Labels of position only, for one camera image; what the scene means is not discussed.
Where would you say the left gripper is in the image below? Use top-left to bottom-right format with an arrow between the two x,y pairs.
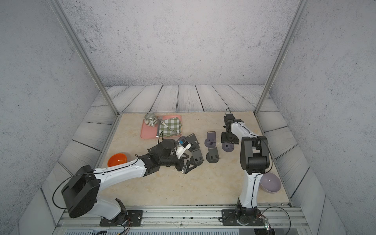
159,153 -> 199,174

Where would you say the dark green phone stand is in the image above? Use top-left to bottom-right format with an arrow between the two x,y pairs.
187,133 -> 200,152
192,149 -> 204,166
206,147 -> 220,164

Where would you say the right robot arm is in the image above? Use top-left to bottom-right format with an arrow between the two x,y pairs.
221,113 -> 271,223

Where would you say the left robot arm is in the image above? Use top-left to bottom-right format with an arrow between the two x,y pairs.
61,139 -> 197,225

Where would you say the green checkered cloth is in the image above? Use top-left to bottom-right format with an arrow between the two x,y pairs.
162,117 -> 182,137

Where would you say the pink tray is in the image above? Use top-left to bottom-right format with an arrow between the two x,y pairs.
140,115 -> 182,139

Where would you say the lilac ceramic bowl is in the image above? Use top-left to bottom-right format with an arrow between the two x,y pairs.
259,172 -> 282,193

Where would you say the orange plastic bowl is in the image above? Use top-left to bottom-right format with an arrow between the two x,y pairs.
107,153 -> 127,167

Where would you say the white handled spoon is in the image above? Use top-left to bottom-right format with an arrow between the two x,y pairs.
161,121 -> 176,134

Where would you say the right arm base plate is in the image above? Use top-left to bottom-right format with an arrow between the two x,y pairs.
218,208 -> 265,227

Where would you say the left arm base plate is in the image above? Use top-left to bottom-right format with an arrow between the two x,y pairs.
99,210 -> 144,227

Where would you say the aluminium front rail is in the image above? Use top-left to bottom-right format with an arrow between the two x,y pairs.
53,204 -> 313,235

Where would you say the right aluminium frame post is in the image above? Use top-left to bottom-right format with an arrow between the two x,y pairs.
254,0 -> 309,116

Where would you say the aluminium frame post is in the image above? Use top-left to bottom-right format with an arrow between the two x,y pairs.
48,0 -> 119,117
254,0 -> 309,116

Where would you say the left aluminium frame post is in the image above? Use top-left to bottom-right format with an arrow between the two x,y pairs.
48,0 -> 119,117

